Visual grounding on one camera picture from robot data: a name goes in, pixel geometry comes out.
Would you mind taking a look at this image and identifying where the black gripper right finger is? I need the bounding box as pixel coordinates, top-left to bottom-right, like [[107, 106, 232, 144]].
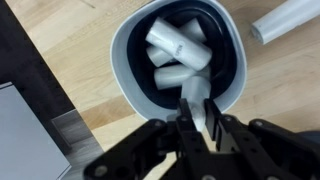
[[204, 99, 320, 180]]

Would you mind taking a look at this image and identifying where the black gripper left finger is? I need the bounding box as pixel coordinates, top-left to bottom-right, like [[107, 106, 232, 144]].
[[83, 99, 213, 180]]

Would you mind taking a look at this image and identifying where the white cylinder roll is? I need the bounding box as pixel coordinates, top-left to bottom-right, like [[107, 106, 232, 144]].
[[181, 76, 211, 131], [251, 0, 320, 45]]

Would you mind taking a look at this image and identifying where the white roll inside container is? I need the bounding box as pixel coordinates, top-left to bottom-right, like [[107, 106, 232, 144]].
[[146, 18, 212, 71], [154, 64, 211, 90], [146, 18, 207, 67]]

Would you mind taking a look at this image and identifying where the blue and white round container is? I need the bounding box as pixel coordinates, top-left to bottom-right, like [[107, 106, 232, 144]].
[[110, 0, 247, 121]]

